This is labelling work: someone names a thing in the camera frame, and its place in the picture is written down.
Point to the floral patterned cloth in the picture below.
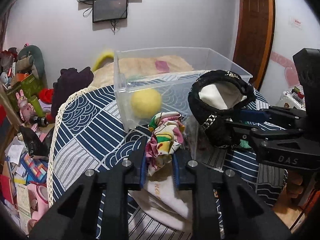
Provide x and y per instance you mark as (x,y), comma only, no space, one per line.
(166,138)

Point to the small dark wall monitor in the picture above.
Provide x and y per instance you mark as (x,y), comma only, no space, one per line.
(109,10)

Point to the green cardboard box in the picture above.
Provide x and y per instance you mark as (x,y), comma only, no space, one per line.
(30,86)

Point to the dark purple clothing pile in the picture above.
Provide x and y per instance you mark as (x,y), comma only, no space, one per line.
(69,82)

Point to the green knitted cloth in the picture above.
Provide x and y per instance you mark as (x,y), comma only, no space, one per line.
(244,144)

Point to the yellow plush arc toy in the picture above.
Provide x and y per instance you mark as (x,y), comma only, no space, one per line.
(104,58)

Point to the brown wooden door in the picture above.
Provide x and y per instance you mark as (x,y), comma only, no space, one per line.
(255,37)

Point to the black and white fabric pouch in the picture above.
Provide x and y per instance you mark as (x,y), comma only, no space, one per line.
(216,98)

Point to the grey green plush dinosaur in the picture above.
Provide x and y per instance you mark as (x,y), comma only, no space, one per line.
(30,58)

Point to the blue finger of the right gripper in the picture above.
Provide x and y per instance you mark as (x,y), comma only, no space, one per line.
(249,115)

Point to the white cabinet with stickers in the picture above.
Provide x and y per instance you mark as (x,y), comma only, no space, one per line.
(293,98)

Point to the pink rabbit plush toy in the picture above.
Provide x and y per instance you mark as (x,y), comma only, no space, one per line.
(26,108)

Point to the beige blanket on bed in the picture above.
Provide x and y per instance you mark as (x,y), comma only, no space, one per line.
(135,67)

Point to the yellow felt ball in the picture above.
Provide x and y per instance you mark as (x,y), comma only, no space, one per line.
(146,103)

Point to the clear plastic storage box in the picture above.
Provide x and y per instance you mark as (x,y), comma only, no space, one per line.
(173,87)

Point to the blue white patterned tablecloth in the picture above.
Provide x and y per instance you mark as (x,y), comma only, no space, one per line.
(90,135)

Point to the person's right hand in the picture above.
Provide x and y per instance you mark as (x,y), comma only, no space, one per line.
(294,184)

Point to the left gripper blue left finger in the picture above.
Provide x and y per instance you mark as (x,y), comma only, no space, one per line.
(143,164)

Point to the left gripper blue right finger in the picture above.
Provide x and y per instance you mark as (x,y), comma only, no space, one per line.
(176,169)

